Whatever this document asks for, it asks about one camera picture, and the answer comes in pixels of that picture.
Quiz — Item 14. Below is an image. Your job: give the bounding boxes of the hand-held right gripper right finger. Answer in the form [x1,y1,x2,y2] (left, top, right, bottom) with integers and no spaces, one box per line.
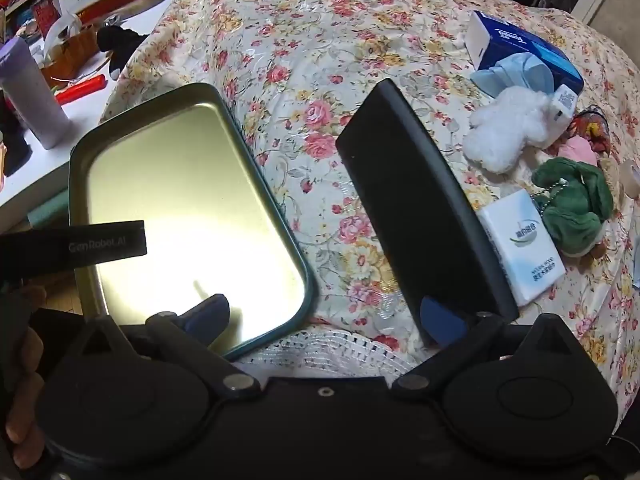
[392,296,577,402]

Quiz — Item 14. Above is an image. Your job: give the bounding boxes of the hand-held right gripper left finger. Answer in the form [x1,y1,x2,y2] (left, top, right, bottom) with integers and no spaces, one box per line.
[80,294,262,402]

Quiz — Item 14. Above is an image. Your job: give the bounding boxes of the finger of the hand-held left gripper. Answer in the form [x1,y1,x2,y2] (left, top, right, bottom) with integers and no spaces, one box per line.
[0,219,149,284]

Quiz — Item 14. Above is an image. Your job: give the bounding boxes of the white tissue packet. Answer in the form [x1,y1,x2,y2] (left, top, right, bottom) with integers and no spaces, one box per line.
[475,190,567,308]

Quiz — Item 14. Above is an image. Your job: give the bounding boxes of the green metal tin tray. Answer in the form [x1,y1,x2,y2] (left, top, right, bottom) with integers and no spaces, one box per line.
[68,82,313,361]

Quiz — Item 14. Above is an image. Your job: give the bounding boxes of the green plush toy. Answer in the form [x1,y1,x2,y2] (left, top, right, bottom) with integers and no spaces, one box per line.
[531,156,615,258]

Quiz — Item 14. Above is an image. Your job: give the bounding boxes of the white plush toy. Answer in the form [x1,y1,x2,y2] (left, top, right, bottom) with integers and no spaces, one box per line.
[462,86,566,173]

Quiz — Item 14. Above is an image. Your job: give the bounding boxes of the pink cloth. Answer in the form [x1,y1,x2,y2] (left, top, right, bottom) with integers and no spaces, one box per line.
[552,137,601,168]

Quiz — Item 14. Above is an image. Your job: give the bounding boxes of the multicoloured crochet pouch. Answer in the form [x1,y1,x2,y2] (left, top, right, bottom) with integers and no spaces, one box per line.
[570,107,613,156]

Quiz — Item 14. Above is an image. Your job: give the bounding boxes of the white charger block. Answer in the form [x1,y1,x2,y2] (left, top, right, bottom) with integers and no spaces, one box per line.
[550,84,578,123]

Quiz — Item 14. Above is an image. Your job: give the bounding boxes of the blue face mask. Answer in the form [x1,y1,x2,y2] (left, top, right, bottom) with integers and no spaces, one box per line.
[471,52,556,97]

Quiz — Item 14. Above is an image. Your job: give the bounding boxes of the person's left hand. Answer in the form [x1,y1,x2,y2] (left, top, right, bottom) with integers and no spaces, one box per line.
[0,284,48,472]

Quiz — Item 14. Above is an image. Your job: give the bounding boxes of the green foam edge guard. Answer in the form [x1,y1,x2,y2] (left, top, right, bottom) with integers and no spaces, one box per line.
[27,185,71,226]

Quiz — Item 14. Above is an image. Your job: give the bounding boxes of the white lace cloth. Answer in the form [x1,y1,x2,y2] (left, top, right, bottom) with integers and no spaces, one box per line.
[232,327,416,378]

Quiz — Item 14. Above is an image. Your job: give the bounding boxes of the black sock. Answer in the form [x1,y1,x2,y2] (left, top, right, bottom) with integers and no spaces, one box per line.
[0,92,33,177]

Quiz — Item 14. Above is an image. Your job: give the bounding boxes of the black tray lid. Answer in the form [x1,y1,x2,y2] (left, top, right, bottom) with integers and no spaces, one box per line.
[335,78,521,348]

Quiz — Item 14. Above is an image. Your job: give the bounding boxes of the purple lidded bottle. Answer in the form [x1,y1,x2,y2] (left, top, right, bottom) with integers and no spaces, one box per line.
[0,37,71,150]

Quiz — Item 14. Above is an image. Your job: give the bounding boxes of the red pen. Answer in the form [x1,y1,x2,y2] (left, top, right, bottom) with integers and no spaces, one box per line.
[54,74,107,106]

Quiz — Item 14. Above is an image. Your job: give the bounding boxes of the brown wooden holder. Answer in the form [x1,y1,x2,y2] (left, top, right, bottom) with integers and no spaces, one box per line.
[42,22,101,88]

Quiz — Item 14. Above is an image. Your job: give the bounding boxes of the black gloves pair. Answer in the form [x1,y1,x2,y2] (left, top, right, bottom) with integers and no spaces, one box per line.
[96,24,148,81]

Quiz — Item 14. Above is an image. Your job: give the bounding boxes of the red can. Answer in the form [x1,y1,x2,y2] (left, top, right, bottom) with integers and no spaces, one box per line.
[32,0,61,36]

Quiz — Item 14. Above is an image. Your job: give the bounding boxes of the blue tissue box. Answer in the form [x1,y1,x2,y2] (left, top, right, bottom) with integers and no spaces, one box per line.
[467,10,585,96]

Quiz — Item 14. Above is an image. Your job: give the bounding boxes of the floral bedspread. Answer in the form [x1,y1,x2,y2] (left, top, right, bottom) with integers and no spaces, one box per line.
[100,0,640,431]

